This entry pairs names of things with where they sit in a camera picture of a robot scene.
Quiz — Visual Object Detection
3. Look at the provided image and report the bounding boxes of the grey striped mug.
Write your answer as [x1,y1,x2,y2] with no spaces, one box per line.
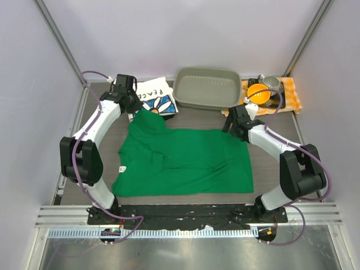
[258,74,284,96]

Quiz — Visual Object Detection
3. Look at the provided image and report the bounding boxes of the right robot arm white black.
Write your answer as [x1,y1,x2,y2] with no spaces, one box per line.
[222,103,330,222]

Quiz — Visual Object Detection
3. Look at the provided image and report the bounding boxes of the white folded daisy t shirt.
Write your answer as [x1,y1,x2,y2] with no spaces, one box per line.
[136,77,178,114]

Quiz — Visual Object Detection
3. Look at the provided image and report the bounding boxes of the black folded t shirt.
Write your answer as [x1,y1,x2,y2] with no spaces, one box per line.
[159,112,178,121]

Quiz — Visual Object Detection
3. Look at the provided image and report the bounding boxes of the black floral square plate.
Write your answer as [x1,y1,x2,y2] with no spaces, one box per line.
[247,78,286,109]

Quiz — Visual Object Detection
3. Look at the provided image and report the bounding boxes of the grey plastic tray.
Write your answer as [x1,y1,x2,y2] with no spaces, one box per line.
[173,67,242,111]

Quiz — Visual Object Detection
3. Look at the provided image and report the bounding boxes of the slotted cable duct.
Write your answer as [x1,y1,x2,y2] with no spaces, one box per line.
[48,227,258,239]

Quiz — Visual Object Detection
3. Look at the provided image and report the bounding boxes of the green t shirt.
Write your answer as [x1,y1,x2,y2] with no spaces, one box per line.
[111,110,254,197]

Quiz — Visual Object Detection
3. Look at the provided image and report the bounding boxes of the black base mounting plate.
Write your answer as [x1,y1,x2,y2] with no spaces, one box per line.
[87,204,288,231]

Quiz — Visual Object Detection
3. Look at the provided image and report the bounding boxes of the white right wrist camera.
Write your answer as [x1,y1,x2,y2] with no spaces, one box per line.
[244,97,259,120]

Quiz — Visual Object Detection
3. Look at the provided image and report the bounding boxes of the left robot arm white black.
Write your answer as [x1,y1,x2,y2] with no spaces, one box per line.
[60,74,142,224]

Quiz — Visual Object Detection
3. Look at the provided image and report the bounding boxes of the orange bowl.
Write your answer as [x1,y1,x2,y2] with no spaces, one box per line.
[247,83,271,105]

